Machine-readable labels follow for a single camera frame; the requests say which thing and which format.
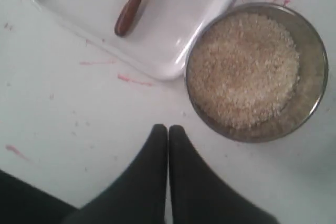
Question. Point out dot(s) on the white rectangular plastic tray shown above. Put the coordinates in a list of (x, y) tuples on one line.
[(160, 36)]

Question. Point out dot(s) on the brown wooden spoon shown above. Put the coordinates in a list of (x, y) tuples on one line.
[(126, 17)]

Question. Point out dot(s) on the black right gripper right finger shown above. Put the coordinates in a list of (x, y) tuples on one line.
[(198, 195)]

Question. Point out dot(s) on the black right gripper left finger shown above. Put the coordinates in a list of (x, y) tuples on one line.
[(138, 195)]

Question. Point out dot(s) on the wide steel rice bowl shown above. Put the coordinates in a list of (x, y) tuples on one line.
[(313, 73)]

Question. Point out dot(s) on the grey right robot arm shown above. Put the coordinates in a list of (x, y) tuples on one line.
[(167, 166)]

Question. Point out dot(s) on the white uncooked rice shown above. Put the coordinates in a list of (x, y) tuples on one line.
[(244, 70)]

